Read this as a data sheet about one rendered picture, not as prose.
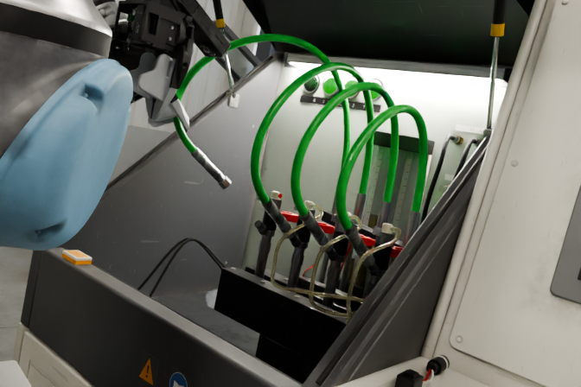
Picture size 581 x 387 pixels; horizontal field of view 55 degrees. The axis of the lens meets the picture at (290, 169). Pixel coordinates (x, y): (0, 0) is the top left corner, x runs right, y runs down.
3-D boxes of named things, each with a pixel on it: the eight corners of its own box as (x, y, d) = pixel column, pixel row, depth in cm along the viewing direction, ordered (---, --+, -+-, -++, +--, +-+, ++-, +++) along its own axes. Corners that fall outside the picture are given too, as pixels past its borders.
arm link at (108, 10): (118, 13, 103) (117, -6, 95) (132, 34, 104) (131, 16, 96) (82, 32, 101) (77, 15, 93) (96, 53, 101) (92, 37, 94)
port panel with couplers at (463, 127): (414, 260, 110) (447, 105, 108) (422, 259, 113) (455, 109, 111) (477, 281, 102) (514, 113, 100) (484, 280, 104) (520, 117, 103)
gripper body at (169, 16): (110, 42, 77) (125, -45, 76) (161, 58, 83) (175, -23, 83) (141, 45, 72) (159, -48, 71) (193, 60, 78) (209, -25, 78)
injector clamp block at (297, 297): (206, 345, 103) (221, 266, 102) (244, 338, 111) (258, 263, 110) (356, 436, 81) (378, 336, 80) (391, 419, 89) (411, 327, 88)
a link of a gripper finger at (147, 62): (111, 111, 78) (124, 46, 78) (147, 117, 83) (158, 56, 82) (124, 113, 76) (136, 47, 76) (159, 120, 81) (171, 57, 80)
